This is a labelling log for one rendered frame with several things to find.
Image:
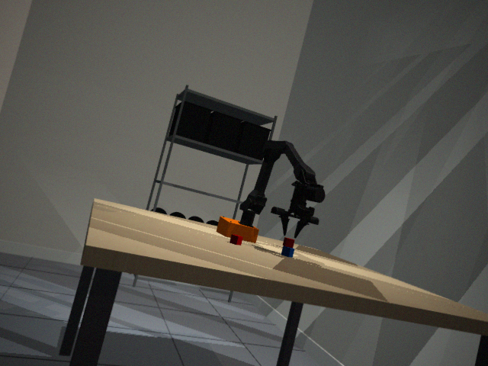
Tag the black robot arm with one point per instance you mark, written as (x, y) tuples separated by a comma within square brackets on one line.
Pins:
[(306, 187)]

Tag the blue cube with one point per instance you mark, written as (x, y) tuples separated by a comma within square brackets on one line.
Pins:
[(286, 251)]

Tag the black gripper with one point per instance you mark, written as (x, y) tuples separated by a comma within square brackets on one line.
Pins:
[(285, 214)]

